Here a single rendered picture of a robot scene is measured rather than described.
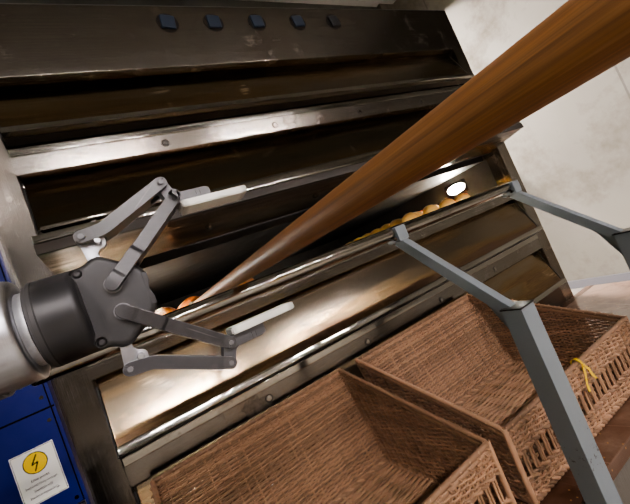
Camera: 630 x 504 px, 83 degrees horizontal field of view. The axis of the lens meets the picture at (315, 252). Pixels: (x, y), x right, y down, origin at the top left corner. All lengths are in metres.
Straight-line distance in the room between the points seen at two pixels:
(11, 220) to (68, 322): 0.77
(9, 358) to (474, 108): 0.34
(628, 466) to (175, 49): 1.56
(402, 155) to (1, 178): 1.02
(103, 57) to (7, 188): 0.45
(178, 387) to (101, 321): 0.67
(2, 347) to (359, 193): 0.28
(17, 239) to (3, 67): 0.45
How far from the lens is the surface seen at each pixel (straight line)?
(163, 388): 1.02
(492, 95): 0.19
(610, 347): 1.16
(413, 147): 0.22
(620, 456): 1.03
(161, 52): 1.33
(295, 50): 1.50
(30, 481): 1.03
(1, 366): 0.35
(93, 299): 0.37
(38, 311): 0.35
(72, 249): 0.91
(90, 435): 1.04
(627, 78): 4.00
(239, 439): 1.03
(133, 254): 0.36
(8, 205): 1.11
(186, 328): 0.36
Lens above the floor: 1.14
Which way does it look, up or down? 3 degrees up
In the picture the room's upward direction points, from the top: 22 degrees counter-clockwise
